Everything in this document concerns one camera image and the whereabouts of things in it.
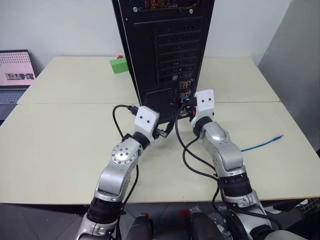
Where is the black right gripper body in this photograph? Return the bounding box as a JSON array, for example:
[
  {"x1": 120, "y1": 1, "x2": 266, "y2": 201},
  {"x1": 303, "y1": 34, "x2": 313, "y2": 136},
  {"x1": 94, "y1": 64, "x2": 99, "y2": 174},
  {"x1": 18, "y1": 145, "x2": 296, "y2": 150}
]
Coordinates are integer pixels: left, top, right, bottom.
[{"x1": 187, "y1": 94, "x2": 199, "y2": 115}]

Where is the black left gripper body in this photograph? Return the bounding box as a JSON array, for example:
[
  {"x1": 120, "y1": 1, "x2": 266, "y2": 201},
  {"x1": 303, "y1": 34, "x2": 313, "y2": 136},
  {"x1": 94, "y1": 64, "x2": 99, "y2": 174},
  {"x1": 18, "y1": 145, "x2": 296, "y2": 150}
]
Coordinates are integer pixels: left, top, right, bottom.
[{"x1": 152, "y1": 126, "x2": 168, "y2": 139}]

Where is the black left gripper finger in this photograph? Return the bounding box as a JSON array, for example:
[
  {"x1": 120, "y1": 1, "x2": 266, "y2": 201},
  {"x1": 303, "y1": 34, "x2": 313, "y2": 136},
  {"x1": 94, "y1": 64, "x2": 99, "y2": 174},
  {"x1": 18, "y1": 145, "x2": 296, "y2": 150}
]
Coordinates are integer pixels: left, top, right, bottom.
[{"x1": 163, "y1": 120, "x2": 175, "y2": 137}]

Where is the black computer tower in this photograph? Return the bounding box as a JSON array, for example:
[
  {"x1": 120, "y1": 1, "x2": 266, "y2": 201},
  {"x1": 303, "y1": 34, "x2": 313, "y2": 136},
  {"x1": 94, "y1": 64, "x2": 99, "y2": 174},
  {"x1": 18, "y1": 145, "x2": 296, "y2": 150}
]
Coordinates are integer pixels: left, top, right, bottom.
[{"x1": 111, "y1": 0, "x2": 216, "y2": 125}]

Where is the green box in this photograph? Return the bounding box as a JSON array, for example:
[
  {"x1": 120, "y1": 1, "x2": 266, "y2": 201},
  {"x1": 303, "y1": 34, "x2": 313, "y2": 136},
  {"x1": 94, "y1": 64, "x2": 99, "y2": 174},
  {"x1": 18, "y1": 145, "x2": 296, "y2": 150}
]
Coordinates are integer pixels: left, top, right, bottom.
[{"x1": 109, "y1": 57, "x2": 129, "y2": 75}]

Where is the dark rounded shape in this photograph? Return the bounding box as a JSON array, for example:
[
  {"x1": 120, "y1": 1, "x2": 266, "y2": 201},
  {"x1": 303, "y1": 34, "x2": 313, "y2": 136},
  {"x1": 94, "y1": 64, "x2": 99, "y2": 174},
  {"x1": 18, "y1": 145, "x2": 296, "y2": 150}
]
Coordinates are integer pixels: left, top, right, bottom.
[{"x1": 124, "y1": 213, "x2": 154, "y2": 240}]

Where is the grey partition panel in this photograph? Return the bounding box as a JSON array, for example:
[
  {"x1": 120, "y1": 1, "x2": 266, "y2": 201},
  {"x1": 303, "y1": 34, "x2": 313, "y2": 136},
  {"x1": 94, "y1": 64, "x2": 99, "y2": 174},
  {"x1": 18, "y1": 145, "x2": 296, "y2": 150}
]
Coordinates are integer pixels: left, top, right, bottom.
[{"x1": 257, "y1": 0, "x2": 320, "y2": 159}]

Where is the black white grid patterned object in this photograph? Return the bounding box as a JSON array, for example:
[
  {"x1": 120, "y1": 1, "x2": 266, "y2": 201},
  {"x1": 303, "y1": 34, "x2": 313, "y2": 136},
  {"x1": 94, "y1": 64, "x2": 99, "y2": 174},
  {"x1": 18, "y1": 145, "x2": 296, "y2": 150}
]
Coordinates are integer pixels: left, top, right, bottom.
[{"x1": 294, "y1": 197, "x2": 320, "y2": 216}]

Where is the laptop with pink screen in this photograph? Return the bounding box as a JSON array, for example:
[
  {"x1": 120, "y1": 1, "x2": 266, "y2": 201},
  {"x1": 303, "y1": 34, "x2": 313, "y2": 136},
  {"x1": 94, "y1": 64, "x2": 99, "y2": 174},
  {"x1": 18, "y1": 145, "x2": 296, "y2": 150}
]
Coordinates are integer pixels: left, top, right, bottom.
[{"x1": 0, "y1": 49, "x2": 37, "y2": 123}]

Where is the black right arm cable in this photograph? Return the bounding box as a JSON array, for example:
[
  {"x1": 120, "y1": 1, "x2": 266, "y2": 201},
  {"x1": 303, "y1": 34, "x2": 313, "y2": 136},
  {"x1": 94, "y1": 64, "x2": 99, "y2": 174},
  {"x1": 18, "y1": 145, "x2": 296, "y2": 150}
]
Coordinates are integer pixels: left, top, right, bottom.
[{"x1": 175, "y1": 109, "x2": 282, "y2": 232}]

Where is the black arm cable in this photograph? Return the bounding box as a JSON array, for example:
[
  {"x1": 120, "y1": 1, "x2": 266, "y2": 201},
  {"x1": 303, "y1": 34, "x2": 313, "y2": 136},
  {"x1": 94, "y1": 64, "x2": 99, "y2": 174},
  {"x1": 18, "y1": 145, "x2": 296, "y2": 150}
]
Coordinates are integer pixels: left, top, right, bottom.
[
  {"x1": 175, "y1": 109, "x2": 282, "y2": 232},
  {"x1": 112, "y1": 104, "x2": 140, "y2": 240}
]

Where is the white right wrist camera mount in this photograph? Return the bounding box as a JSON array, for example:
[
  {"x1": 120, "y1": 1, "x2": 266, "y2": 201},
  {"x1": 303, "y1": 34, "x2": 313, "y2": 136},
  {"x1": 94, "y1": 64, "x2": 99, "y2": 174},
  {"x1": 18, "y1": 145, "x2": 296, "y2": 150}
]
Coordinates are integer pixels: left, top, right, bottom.
[{"x1": 190, "y1": 88, "x2": 216, "y2": 124}]

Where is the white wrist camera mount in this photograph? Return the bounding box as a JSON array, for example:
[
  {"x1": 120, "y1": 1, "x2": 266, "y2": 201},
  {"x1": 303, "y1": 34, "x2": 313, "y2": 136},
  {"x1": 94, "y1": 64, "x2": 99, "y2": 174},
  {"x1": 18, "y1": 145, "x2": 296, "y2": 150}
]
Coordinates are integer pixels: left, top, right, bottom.
[
  {"x1": 133, "y1": 105, "x2": 161, "y2": 146},
  {"x1": 190, "y1": 88, "x2": 216, "y2": 124}
]

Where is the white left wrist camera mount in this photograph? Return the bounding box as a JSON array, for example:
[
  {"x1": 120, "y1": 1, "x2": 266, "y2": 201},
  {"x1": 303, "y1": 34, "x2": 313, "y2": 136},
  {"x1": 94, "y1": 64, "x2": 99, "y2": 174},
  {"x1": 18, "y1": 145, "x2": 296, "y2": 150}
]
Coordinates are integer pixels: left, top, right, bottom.
[{"x1": 133, "y1": 105, "x2": 161, "y2": 146}]

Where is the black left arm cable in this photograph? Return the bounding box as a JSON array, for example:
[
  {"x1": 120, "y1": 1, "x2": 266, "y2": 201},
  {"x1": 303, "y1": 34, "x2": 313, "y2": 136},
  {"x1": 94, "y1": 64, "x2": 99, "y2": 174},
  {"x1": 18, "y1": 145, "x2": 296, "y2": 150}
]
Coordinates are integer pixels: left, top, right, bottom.
[{"x1": 112, "y1": 104, "x2": 140, "y2": 240}]

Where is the blue ethernet cable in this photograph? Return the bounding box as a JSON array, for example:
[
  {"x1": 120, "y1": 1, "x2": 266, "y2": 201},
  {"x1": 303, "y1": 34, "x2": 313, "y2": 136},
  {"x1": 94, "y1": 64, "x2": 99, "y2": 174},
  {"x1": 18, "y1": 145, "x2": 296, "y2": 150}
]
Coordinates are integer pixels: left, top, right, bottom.
[{"x1": 240, "y1": 134, "x2": 284, "y2": 153}]

